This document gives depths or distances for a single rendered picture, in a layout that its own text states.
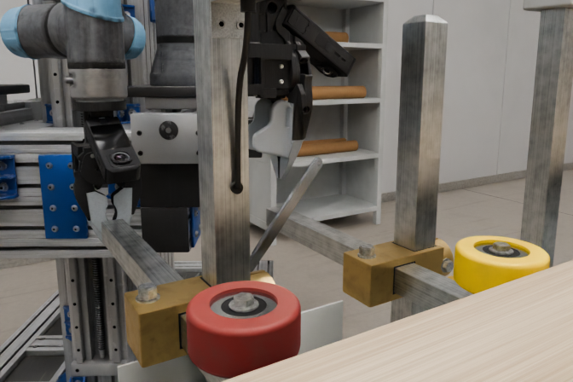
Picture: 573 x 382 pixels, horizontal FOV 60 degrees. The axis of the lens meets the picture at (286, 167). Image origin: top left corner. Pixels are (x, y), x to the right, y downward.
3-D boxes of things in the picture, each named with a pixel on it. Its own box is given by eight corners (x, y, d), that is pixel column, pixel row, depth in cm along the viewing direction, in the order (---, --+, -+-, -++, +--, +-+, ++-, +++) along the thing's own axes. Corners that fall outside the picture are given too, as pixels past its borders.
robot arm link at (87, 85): (132, 69, 68) (67, 68, 64) (134, 102, 69) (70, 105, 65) (118, 69, 74) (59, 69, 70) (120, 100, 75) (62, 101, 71)
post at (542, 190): (508, 310, 78) (535, 10, 69) (527, 303, 80) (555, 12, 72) (535, 322, 74) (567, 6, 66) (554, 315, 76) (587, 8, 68)
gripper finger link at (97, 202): (105, 239, 77) (101, 180, 75) (113, 250, 72) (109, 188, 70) (83, 242, 75) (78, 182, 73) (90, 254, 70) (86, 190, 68)
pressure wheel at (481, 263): (454, 379, 45) (463, 256, 42) (442, 333, 52) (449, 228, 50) (551, 388, 43) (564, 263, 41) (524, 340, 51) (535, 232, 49)
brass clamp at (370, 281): (338, 290, 60) (339, 250, 59) (419, 267, 66) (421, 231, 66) (373, 310, 54) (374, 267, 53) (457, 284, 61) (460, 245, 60)
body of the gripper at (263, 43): (215, 99, 57) (212, -13, 54) (280, 97, 61) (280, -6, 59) (245, 102, 50) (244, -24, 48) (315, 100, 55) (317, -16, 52)
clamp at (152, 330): (126, 343, 46) (123, 291, 45) (256, 307, 53) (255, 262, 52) (143, 373, 41) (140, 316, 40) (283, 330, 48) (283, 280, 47)
